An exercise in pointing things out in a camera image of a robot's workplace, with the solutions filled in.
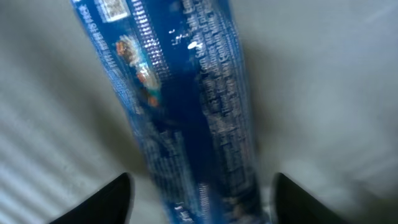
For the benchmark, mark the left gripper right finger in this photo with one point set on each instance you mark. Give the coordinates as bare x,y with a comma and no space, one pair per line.
293,205

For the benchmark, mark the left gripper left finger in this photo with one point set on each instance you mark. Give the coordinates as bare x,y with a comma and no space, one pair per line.
110,205

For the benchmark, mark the blue cookie pack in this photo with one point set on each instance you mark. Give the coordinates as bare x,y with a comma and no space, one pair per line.
178,70

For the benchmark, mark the dark grey plastic basket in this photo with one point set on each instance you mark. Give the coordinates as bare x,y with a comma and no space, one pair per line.
323,79

